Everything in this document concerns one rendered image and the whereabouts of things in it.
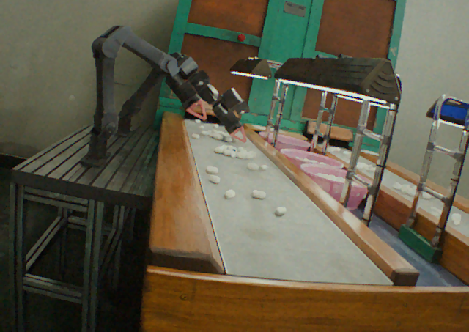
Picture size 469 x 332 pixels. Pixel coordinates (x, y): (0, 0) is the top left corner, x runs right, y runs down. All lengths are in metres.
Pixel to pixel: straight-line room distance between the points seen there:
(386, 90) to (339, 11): 1.91
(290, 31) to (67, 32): 1.73
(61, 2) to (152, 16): 0.74
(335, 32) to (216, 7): 0.71
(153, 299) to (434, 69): 3.42
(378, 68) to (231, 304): 0.44
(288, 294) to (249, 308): 0.06
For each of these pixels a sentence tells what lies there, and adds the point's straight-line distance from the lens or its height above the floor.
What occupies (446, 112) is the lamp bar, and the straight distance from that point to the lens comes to 1.45.
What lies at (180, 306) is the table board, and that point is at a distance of 0.66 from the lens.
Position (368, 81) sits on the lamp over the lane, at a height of 1.06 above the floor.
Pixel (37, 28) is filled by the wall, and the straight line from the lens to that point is 3.49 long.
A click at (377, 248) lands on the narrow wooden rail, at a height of 0.76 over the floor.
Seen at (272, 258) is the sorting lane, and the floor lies 0.74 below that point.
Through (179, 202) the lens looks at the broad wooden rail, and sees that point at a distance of 0.87.
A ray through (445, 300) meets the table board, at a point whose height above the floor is 0.72.
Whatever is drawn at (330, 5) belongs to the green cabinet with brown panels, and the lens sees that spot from 2.60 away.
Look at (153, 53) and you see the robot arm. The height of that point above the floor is 1.05.
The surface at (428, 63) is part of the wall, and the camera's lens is 3.78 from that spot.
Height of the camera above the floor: 1.03
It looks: 10 degrees down
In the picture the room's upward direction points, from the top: 12 degrees clockwise
